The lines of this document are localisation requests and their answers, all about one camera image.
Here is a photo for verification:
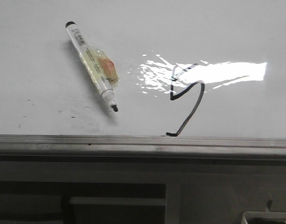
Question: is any white taped whiteboard marker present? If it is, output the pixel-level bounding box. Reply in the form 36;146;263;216
65;21;119;112

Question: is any white marker tray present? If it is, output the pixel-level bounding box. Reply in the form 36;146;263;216
241;200;286;224

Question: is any white whiteboard with metal frame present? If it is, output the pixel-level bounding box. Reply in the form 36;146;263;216
0;0;286;160

